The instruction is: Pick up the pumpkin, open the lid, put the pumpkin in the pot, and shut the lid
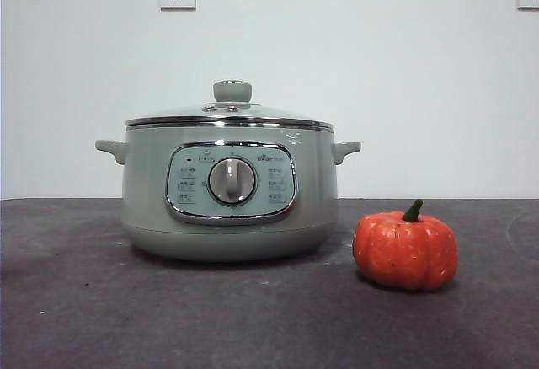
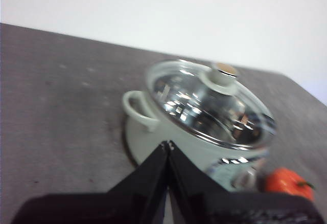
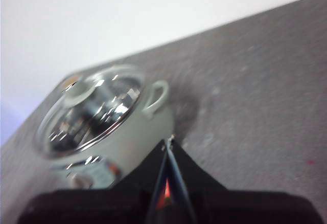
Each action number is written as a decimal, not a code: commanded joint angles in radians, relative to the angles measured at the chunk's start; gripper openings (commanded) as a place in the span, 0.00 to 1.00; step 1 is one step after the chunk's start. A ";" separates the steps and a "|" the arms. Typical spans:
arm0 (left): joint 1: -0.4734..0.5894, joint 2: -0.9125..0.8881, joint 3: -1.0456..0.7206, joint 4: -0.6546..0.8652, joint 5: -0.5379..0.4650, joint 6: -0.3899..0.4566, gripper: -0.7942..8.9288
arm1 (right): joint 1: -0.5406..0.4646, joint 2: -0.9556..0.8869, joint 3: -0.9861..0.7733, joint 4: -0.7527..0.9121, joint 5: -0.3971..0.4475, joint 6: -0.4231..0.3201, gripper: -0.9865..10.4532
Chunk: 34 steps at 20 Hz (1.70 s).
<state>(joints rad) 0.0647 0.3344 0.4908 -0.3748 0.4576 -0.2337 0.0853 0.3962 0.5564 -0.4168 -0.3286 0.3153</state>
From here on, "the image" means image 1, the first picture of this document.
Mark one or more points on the orange toy pumpkin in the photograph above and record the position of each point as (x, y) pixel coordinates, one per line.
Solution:
(404, 251)

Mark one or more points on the glass lid with green knob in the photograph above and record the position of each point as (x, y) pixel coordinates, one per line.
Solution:
(273, 113)

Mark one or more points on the pale green electric pot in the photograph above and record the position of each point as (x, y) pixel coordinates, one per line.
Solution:
(143, 200)

